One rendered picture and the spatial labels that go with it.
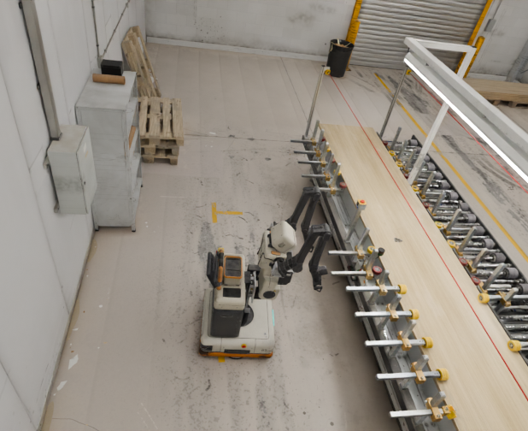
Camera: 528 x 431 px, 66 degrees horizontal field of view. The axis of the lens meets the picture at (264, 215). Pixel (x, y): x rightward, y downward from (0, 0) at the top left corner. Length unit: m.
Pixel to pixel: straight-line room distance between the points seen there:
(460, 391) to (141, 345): 2.62
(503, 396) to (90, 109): 4.04
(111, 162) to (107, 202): 0.54
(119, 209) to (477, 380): 3.72
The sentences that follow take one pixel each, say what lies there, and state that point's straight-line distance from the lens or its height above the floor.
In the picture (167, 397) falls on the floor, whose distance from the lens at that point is 3.76.
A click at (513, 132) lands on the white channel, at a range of 2.88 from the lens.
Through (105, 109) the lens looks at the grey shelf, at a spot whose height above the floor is 1.54.
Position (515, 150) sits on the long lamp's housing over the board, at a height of 2.38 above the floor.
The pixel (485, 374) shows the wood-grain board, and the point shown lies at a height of 0.90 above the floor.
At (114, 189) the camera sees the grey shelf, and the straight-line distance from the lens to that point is 4.58.
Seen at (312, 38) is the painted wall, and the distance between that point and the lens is 10.74.
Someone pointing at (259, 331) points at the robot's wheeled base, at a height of 0.28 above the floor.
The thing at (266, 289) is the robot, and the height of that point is 0.79.
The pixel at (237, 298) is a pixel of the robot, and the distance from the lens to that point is 3.29.
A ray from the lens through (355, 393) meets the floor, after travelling 4.04.
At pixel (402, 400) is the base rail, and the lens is 3.34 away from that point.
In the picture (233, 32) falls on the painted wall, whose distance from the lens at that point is 10.41.
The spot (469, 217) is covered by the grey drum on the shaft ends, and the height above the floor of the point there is 0.85.
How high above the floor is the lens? 3.41
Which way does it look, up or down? 40 degrees down
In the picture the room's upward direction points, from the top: 11 degrees clockwise
